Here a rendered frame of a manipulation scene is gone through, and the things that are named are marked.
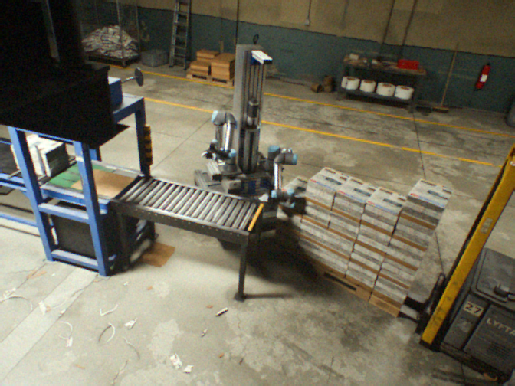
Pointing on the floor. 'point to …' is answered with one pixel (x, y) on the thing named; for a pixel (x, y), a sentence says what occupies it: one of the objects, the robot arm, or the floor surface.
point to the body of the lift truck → (484, 318)
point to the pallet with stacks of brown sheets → (214, 67)
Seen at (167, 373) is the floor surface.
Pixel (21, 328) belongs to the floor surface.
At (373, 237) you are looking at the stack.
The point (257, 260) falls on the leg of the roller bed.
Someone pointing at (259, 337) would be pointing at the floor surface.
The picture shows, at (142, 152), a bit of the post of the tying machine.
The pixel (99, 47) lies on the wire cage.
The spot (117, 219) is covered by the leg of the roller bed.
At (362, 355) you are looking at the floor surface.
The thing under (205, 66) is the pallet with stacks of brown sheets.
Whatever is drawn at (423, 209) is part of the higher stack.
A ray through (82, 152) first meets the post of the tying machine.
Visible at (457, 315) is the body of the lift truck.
